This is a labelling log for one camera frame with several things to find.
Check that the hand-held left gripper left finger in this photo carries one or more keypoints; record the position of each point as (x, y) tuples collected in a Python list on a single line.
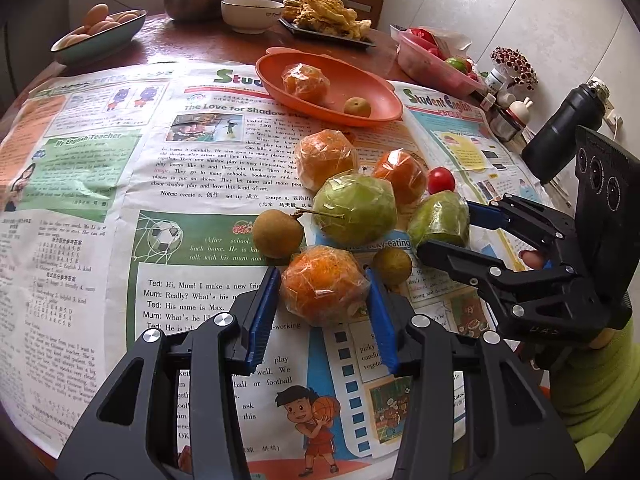
[(262, 310)]

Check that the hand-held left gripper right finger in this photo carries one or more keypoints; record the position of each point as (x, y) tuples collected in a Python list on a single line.
[(382, 320)]

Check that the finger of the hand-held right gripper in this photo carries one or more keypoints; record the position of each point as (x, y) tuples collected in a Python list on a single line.
[(487, 215), (460, 260)]

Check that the plastic-wrapped green fruit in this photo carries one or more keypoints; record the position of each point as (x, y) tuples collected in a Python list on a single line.
[(439, 220), (357, 207)]

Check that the red cherry tomato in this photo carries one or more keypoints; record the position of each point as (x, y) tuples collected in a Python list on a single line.
[(441, 180)]

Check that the brown longan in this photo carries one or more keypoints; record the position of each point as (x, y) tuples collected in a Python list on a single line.
[(357, 106), (277, 235), (392, 262)]

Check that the plastic-wrapped orange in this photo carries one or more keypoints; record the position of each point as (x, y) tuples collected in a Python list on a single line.
[(400, 172), (327, 160), (305, 82), (325, 287)]

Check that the orange plastic plate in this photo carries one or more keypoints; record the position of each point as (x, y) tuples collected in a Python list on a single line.
[(350, 87)]

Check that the person's right forearm green sleeve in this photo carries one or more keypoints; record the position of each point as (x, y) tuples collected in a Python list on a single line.
[(600, 390)]

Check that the person's right hand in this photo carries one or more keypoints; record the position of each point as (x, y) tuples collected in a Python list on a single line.
[(532, 259)]

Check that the newspaper with orange banner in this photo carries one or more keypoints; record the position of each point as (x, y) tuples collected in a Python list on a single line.
[(455, 150)]

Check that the black bottle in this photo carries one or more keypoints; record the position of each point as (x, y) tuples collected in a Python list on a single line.
[(565, 130)]

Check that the white rabbit figurine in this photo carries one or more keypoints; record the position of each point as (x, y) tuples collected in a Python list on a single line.
[(520, 109)]

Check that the small white bottle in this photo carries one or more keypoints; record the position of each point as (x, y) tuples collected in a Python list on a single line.
[(495, 80)]

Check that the red-white flower bunch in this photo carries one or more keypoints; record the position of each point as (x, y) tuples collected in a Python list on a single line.
[(512, 65)]

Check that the green tomato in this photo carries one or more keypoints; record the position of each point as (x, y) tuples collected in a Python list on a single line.
[(457, 64)]

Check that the pink plastic container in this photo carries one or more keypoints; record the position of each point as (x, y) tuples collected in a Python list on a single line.
[(425, 72)]

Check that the white plastic bag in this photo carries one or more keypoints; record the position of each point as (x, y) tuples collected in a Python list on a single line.
[(452, 40)]

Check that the newspaper with football picture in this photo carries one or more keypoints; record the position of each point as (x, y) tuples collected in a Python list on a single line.
[(125, 185)]

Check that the dark baking tray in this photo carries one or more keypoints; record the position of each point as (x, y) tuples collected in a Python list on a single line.
[(320, 37)]

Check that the wooden chair back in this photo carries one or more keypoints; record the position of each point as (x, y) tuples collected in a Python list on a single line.
[(365, 0)]

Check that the pile of fried food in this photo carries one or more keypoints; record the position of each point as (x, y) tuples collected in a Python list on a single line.
[(325, 12)]

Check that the white ceramic bowl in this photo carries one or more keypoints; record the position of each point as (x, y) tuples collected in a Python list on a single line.
[(250, 15)]

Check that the stainless steel bowl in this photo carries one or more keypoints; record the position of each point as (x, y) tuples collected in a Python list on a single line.
[(200, 2)]

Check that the teal bowl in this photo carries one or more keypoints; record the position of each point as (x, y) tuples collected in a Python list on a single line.
[(97, 42)]

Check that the pile of brown eggs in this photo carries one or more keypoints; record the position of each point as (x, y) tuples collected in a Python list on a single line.
[(97, 20)]

